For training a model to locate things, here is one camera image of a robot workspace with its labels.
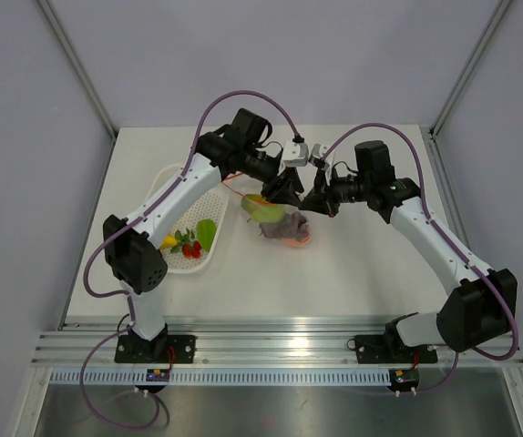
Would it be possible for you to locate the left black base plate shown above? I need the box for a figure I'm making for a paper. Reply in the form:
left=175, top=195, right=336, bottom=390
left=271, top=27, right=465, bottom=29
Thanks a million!
left=114, top=332, right=197, bottom=364

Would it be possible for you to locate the white perforated fruit basket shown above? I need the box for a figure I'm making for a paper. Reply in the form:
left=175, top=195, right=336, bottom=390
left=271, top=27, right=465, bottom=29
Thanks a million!
left=160, top=187, right=229, bottom=275

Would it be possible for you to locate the left aluminium frame post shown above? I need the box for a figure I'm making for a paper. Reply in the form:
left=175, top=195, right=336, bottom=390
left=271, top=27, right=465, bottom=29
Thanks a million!
left=34, top=0, right=118, bottom=144

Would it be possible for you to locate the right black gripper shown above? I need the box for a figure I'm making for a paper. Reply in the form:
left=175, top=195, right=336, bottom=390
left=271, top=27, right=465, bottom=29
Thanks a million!
left=300, top=165, right=372, bottom=218

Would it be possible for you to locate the aluminium rail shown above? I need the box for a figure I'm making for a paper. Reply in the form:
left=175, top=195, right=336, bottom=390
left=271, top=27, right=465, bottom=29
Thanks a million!
left=420, top=127, right=477, bottom=253
left=31, top=316, right=523, bottom=370

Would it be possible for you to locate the orange fruit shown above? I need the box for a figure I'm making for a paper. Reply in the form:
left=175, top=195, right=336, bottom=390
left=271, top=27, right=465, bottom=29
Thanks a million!
left=281, top=233, right=312, bottom=248

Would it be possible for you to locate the yellow pear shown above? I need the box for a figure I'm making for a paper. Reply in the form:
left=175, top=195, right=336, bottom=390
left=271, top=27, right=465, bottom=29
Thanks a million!
left=159, top=235, right=179, bottom=250

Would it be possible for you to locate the red strawberry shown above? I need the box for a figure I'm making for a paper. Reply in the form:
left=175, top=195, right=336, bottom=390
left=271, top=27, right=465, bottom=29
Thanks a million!
left=181, top=241, right=201, bottom=259

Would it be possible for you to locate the controller board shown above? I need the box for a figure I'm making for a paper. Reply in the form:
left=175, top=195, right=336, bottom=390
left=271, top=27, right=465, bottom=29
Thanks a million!
left=388, top=368, right=420, bottom=395
left=146, top=369, right=170, bottom=382

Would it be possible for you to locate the green apple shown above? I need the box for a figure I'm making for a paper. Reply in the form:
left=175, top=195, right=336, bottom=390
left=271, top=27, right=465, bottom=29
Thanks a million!
left=251, top=205, right=286, bottom=223

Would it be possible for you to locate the white slotted cable duct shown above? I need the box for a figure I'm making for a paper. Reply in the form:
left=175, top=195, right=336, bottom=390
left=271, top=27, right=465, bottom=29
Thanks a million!
left=49, top=367, right=393, bottom=387

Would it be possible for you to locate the aluminium frame post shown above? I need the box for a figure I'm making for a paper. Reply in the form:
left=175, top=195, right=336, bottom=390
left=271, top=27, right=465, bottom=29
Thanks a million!
left=34, top=0, right=118, bottom=144
left=429, top=0, right=516, bottom=141

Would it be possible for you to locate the right controller board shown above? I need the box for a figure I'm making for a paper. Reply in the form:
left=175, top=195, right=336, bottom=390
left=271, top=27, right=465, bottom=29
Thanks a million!
left=388, top=368, right=420, bottom=395

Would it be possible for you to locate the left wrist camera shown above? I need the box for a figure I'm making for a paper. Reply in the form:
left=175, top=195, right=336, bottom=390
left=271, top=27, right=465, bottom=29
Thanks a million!
left=281, top=141, right=309, bottom=168

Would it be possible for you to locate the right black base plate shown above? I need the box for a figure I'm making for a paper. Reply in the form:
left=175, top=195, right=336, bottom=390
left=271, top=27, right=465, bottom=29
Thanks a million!
left=347, top=334, right=438, bottom=365

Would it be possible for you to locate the left controller board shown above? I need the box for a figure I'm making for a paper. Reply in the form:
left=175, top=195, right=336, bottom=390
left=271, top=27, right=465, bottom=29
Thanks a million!
left=146, top=369, right=170, bottom=382

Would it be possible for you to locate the aluminium front rail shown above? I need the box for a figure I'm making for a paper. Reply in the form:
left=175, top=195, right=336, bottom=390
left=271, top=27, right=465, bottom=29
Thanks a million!
left=31, top=316, right=523, bottom=370

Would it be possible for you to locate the clear zip top bag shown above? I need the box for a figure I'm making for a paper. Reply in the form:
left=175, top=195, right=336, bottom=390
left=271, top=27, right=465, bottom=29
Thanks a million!
left=221, top=173, right=312, bottom=248

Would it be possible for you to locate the orange green mango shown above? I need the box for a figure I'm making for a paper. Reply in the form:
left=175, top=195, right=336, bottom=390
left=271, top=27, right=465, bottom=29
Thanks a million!
left=241, top=194, right=268, bottom=214

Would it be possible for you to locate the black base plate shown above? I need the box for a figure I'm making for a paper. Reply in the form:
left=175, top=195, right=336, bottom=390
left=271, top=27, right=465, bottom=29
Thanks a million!
left=114, top=332, right=197, bottom=364
left=347, top=334, right=438, bottom=365

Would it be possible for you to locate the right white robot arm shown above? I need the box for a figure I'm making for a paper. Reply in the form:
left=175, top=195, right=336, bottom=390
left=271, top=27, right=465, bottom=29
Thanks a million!
left=301, top=140, right=518, bottom=361

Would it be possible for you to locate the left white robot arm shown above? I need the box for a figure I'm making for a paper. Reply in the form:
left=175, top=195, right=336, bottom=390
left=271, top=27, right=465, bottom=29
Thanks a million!
left=103, top=108, right=303, bottom=362

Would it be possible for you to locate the right side aluminium rail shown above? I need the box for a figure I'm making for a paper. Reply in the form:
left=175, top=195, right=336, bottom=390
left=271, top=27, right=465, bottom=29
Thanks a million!
left=420, top=127, right=477, bottom=253

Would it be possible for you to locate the purple grape bunch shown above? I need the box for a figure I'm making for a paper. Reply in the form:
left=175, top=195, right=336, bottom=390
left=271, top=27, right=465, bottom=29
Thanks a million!
left=259, top=212, right=309, bottom=241

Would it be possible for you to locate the right aluminium frame post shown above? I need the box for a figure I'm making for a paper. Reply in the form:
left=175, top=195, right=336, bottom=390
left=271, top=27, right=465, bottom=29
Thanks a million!
left=429, top=0, right=516, bottom=141

